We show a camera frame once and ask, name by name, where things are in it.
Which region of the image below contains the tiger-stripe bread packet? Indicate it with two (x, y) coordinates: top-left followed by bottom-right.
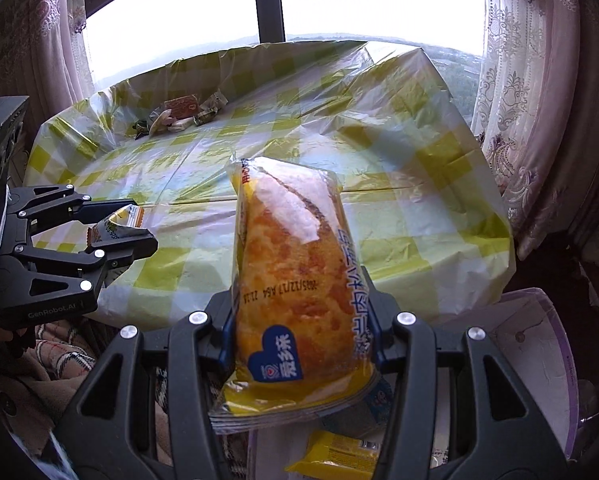
(164, 95), (200, 117)

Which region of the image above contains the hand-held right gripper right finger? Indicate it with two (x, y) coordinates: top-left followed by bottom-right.
(364, 290), (567, 480)

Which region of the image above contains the yellow bread packet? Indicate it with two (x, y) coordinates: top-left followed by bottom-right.
(208, 152), (395, 436)

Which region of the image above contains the long cream snack packet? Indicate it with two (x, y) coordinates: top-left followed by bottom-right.
(148, 109), (178, 136)

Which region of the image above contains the white orange snack packet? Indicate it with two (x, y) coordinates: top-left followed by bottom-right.
(86, 205), (145, 256)

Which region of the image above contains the person's left hand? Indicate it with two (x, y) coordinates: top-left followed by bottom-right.
(0, 312), (33, 356)

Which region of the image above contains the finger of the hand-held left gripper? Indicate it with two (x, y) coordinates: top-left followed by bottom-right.
(14, 232), (159, 291)
(4, 184), (145, 221)

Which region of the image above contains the yellow checked plastic tablecloth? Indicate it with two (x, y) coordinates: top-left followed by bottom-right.
(24, 39), (517, 328)

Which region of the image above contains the pink right curtain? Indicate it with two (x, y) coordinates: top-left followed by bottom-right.
(472, 0), (599, 261)

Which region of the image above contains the pink left curtain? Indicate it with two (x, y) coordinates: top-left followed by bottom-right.
(0, 0), (98, 126)

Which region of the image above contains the white box with purple rim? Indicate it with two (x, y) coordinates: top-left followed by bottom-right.
(247, 287), (580, 480)

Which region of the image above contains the dark window frame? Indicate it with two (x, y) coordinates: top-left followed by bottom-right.
(82, 0), (485, 43)

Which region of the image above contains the small yellow snack packet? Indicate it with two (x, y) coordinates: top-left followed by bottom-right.
(284, 430), (380, 476)

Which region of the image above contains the pink curtain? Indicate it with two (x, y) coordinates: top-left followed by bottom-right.
(472, 0), (599, 261)
(0, 0), (98, 126)

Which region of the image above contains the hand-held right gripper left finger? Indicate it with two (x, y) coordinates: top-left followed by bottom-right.
(54, 292), (240, 480)

